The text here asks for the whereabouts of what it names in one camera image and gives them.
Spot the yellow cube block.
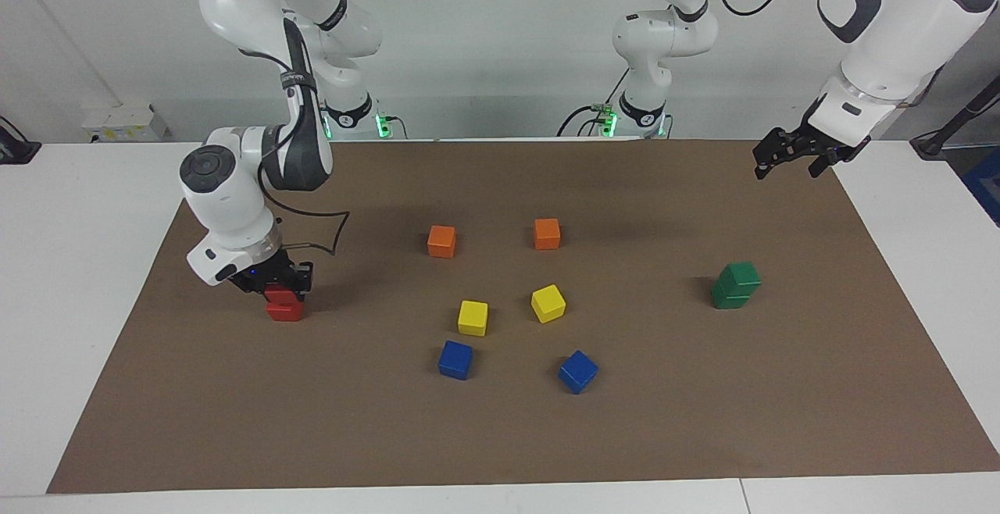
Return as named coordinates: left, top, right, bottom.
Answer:
left=530, top=284, right=566, bottom=324
left=458, top=300, right=489, bottom=337

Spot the brown table mat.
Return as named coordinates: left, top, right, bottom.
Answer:
left=47, top=139, right=1000, bottom=494

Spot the black stand pole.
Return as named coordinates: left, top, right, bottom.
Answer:
left=910, top=73, right=1000, bottom=160

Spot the black base cable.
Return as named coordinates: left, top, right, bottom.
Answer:
left=556, top=69, right=630, bottom=138

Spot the green cube block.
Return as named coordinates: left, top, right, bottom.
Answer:
left=720, top=261, right=763, bottom=297
left=711, top=280, right=752, bottom=310

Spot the blue crate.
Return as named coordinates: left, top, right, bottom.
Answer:
left=962, top=147, right=1000, bottom=227

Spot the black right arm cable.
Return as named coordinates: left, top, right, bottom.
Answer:
left=258, top=69, right=351, bottom=257

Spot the blue cube block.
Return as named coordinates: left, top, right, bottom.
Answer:
left=437, top=340, right=474, bottom=381
left=558, top=350, right=599, bottom=395

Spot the black clamp base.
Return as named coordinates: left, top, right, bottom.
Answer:
left=0, top=116, right=41, bottom=165

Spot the white wall socket box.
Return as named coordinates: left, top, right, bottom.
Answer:
left=82, top=104, right=169, bottom=144

